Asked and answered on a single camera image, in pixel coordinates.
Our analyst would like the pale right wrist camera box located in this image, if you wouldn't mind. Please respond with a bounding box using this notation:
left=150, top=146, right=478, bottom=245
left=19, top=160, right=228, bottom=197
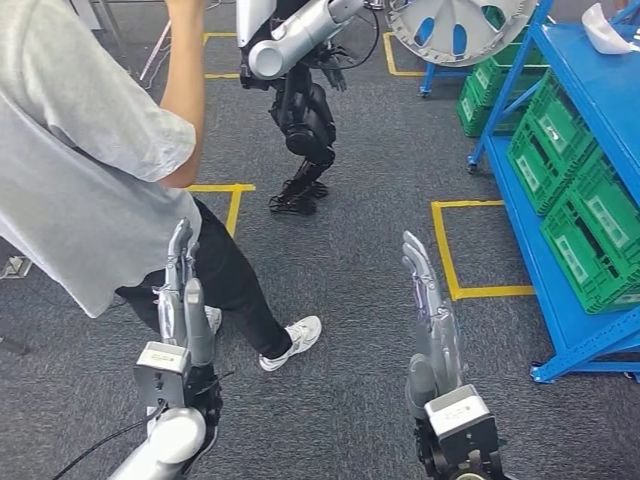
left=423, top=384, right=500, bottom=465

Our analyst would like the person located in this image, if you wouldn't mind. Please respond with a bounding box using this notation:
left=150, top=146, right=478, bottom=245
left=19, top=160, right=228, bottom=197
left=0, top=0, right=322, bottom=374

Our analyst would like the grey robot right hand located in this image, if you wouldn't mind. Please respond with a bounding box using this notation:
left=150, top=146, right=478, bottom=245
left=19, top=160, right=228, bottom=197
left=402, top=230, right=469, bottom=420

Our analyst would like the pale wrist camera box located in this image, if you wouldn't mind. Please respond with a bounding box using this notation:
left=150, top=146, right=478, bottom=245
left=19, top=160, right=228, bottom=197
left=423, top=384, right=500, bottom=465
left=134, top=341, right=192, bottom=409

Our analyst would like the silver wheel hubcap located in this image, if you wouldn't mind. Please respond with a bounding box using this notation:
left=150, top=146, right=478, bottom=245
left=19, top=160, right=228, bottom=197
left=387, top=0, right=538, bottom=68

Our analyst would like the white plastic trim panel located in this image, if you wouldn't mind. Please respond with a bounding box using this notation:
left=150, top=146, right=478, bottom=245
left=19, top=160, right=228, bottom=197
left=581, top=1, right=635, bottom=56

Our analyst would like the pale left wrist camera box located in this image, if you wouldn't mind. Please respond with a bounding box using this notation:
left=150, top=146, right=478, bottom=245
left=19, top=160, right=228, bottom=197
left=134, top=341, right=192, bottom=409

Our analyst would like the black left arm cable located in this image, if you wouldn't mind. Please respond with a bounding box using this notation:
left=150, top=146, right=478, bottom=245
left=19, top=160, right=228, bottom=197
left=50, top=400, right=166, bottom=480

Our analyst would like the grey floor plate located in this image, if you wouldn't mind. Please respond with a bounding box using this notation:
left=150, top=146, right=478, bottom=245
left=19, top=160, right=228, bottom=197
left=0, top=254, right=33, bottom=281

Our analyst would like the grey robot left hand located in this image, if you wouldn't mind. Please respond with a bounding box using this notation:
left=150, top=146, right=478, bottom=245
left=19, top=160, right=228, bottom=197
left=155, top=218, right=217, bottom=369

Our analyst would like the black silver humanoid robot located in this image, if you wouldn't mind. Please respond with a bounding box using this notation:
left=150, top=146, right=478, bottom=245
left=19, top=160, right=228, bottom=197
left=235, top=0, right=381, bottom=217

